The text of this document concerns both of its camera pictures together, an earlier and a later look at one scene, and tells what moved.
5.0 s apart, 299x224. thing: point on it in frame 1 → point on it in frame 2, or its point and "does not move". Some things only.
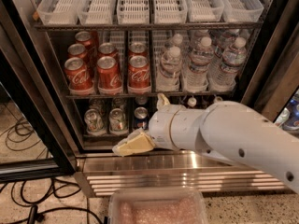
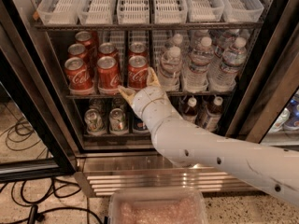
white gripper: [160, 127] → [149, 97]
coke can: [139, 77] does not move
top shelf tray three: [133, 7] does not move
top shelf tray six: [240, 4] does not move
